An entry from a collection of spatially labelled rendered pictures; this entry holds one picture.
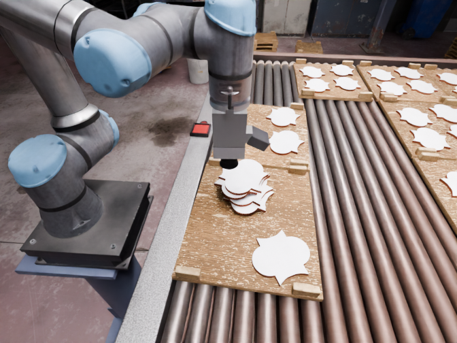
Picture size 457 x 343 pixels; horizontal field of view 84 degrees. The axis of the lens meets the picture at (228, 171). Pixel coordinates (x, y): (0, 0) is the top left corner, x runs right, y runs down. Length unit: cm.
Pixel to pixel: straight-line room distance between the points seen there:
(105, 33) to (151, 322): 55
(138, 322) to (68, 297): 122
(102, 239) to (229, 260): 33
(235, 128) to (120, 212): 45
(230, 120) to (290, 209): 39
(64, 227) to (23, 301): 125
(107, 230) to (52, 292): 119
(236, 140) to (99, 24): 27
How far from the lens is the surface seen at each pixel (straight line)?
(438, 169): 112
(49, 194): 71
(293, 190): 82
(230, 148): 50
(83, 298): 182
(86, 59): 35
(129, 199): 81
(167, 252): 72
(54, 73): 70
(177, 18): 45
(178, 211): 78
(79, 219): 78
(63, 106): 72
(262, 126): 107
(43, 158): 67
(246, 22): 42
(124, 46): 34
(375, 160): 107
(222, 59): 42
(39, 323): 188
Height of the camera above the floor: 153
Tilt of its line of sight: 44 degrees down
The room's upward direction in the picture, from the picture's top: straight up
